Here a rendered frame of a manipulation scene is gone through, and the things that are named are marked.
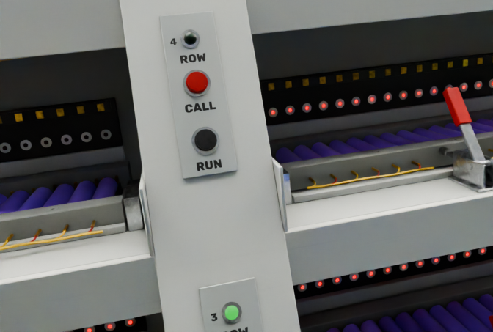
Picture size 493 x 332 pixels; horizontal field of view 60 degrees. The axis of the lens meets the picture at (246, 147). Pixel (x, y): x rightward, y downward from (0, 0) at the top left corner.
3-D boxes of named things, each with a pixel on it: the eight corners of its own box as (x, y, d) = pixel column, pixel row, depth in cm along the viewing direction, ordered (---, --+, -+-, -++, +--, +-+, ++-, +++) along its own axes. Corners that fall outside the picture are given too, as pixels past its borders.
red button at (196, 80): (209, 91, 31) (206, 69, 31) (187, 94, 31) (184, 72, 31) (208, 94, 32) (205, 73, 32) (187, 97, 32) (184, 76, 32)
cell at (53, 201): (76, 199, 43) (62, 225, 37) (57, 202, 43) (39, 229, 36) (72, 182, 42) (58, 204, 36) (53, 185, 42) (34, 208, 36)
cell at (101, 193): (119, 193, 44) (111, 217, 37) (100, 196, 43) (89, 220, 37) (115, 176, 43) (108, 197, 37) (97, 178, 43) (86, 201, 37)
